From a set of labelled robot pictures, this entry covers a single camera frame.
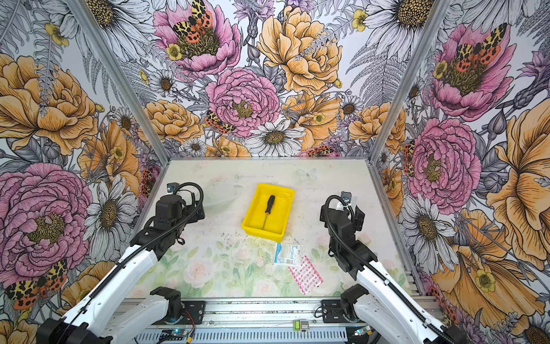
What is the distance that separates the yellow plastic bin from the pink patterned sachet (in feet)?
0.42

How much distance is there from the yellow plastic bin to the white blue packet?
3 centimetres

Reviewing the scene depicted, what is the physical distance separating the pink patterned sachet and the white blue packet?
1cm

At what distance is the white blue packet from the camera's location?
0.87 m

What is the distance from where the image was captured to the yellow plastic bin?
2.98 ft

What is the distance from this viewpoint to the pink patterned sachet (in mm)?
813
